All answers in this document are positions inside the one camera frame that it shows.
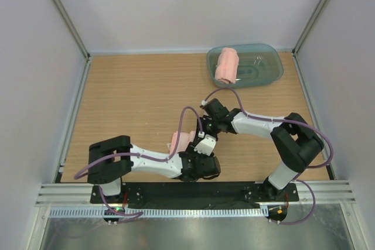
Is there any coral pink printed towel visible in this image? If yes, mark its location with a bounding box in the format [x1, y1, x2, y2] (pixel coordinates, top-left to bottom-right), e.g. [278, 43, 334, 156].
[168, 131, 196, 155]

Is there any light pink towel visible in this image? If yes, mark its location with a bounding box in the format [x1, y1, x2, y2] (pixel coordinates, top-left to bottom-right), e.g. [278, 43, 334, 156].
[214, 47, 239, 84]

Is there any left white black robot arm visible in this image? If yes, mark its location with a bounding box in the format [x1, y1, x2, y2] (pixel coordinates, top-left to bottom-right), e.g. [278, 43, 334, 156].
[87, 132, 221, 203]

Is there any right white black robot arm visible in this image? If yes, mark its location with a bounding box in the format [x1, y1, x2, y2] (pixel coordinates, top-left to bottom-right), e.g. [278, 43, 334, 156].
[201, 98, 324, 201]

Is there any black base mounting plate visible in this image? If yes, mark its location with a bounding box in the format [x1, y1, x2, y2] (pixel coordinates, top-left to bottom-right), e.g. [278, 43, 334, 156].
[105, 181, 299, 210]

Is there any blue translucent plastic tub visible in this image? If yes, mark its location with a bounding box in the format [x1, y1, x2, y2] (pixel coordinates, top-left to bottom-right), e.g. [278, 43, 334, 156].
[206, 43, 284, 88]

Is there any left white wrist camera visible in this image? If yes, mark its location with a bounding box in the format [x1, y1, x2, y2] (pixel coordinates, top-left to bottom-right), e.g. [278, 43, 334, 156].
[194, 134, 216, 156]

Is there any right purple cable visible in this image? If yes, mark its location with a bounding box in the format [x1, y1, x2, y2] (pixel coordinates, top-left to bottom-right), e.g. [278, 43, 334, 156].
[200, 87, 335, 227]

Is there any white slotted cable duct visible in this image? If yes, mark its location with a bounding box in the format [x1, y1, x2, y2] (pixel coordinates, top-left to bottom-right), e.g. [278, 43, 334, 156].
[49, 206, 268, 218]

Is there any aluminium front rail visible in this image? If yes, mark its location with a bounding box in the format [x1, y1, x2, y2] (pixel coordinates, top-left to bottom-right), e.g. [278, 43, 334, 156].
[35, 180, 356, 207]

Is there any right aluminium frame post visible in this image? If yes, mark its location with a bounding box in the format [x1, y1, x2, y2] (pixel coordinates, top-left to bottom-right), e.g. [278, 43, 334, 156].
[292, 0, 330, 57]

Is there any aluminium frame post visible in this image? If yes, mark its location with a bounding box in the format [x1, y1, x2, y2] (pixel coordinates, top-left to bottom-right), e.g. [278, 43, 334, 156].
[292, 0, 330, 57]
[51, 0, 90, 60]

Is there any left aluminium frame post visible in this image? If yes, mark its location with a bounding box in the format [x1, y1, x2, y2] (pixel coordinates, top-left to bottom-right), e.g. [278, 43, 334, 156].
[51, 0, 90, 60]

